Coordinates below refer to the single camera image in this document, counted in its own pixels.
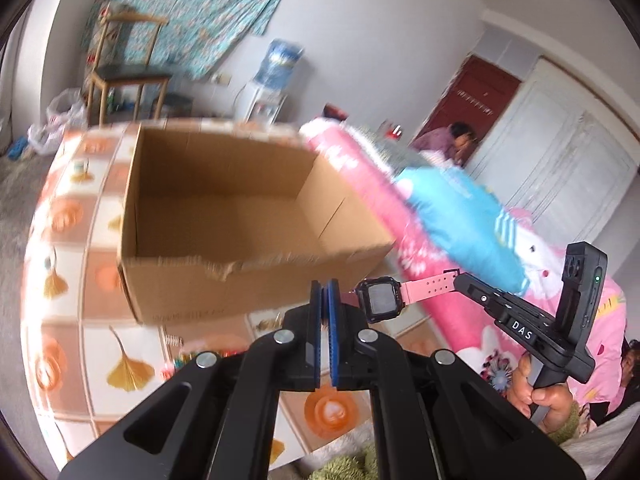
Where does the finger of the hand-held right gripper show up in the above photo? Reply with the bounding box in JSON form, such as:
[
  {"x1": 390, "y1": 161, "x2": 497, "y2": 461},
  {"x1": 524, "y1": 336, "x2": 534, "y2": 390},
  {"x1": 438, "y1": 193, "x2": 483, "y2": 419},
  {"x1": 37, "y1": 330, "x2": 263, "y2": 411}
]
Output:
[{"x1": 452, "y1": 272, "x2": 507, "y2": 312}]

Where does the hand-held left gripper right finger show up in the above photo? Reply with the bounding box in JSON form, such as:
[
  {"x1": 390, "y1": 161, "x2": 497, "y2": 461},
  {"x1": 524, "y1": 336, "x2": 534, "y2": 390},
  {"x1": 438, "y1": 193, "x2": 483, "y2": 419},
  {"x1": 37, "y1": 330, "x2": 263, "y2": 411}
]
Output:
[{"x1": 325, "y1": 280, "x2": 586, "y2": 480}]

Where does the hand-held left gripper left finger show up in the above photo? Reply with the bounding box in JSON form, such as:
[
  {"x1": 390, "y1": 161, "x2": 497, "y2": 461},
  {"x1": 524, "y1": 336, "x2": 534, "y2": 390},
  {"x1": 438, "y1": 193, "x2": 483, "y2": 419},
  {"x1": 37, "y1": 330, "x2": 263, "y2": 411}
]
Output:
[{"x1": 60, "y1": 280, "x2": 326, "y2": 480}]

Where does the pink strap digital watch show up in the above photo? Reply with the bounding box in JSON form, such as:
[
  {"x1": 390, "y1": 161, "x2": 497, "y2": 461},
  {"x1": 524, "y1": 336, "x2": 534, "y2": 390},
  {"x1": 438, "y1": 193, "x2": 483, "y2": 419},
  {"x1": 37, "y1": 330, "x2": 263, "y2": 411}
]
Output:
[{"x1": 354, "y1": 269, "x2": 461, "y2": 325}]

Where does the brown cardboard box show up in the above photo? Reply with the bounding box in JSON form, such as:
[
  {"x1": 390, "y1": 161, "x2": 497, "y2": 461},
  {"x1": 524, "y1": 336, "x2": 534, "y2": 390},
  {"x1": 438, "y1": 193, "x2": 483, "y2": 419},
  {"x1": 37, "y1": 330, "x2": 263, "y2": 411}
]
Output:
[{"x1": 116, "y1": 121, "x2": 398, "y2": 326}]

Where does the person's right hand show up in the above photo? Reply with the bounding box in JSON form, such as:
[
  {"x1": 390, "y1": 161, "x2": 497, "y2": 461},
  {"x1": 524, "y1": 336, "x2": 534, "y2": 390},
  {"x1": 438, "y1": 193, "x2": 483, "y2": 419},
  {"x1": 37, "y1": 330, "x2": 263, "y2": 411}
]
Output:
[{"x1": 509, "y1": 352, "x2": 575, "y2": 435}]

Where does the pink floral blanket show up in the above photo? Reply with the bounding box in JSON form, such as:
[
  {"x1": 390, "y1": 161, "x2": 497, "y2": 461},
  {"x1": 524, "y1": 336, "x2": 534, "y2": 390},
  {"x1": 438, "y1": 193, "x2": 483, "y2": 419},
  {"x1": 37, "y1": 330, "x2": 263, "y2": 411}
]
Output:
[{"x1": 300, "y1": 119, "x2": 632, "y2": 413}]

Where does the blue pillow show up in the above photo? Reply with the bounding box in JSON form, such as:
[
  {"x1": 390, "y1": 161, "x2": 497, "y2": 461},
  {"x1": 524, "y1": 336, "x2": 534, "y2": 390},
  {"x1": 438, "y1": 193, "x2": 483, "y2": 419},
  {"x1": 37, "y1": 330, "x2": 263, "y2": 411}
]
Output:
[{"x1": 394, "y1": 166, "x2": 532, "y2": 295}]

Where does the white wardrobe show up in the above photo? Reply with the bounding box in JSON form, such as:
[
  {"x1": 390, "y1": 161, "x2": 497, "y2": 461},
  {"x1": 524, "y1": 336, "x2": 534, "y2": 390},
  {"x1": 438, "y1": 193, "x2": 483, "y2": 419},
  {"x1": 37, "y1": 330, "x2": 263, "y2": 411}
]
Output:
[{"x1": 465, "y1": 57, "x2": 640, "y2": 263}]

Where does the grey patterned pillow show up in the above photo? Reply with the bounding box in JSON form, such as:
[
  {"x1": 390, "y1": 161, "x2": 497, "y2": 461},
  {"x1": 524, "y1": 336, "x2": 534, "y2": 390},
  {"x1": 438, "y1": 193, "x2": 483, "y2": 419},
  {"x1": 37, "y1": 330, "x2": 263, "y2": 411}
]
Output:
[{"x1": 345, "y1": 127, "x2": 437, "y2": 177}]

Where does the red door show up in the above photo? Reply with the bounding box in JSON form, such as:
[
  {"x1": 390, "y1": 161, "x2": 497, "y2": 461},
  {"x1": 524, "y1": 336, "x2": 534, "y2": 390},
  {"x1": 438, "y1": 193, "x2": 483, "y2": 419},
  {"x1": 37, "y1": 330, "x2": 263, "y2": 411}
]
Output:
[{"x1": 422, "y1": 56, "x2": 522, "y2": 161}]

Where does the dark round bin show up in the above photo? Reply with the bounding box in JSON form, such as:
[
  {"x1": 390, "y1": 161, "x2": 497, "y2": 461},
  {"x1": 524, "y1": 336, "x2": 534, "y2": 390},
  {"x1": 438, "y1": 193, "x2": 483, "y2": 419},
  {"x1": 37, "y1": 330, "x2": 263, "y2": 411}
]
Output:
[{"x1": 160, "y1": 93, "x2": 194, "y2": 119}]

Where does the blue water bottle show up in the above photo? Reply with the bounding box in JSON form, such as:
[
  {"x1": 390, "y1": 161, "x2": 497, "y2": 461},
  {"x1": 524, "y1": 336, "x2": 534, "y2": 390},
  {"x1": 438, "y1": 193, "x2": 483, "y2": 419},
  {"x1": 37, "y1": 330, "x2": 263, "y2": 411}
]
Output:
[{"x1": 254, "y1": 39, "x2": 305, "y2": 92}]

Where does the wooden chair with black seat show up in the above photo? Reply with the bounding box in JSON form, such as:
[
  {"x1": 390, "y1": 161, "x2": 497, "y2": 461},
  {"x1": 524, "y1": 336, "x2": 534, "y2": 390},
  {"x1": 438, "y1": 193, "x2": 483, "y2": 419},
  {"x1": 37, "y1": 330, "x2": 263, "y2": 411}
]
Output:
[{"x1": 85, "y1": 2, "x2": 173, "y2": 127}]

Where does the white plastic bag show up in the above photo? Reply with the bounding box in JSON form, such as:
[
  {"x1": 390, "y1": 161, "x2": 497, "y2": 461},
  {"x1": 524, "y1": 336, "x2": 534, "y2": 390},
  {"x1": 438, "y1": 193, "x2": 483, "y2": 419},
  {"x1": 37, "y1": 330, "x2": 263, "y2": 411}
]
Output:
[{"x1": 27, "y1": 88, "x2": 87, "y2": 156}]

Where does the floral wall cloth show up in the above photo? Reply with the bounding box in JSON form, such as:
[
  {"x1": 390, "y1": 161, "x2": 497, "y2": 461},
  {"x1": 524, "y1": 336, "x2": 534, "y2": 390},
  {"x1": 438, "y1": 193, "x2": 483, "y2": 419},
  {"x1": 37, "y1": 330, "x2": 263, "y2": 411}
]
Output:
[{"x1": 84, "y1": 0, "x2": 302, "y2": 80}]

